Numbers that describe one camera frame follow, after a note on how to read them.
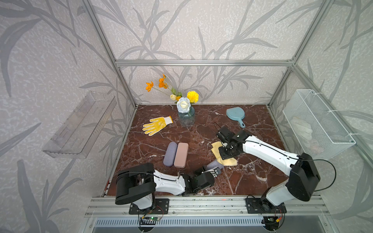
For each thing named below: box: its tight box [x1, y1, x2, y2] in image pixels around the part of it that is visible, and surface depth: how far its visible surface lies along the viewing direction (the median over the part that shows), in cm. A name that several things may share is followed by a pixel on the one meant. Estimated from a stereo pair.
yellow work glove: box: [142, 115, 174, 136], surface depth 110 cm
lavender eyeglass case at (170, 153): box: [163, 141, 178, 167], surface depth 91 cm
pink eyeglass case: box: [173, 142, 189, 169], surface depth 91 cm
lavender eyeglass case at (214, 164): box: [206, 159, 225, 171], surface depth 86 cm
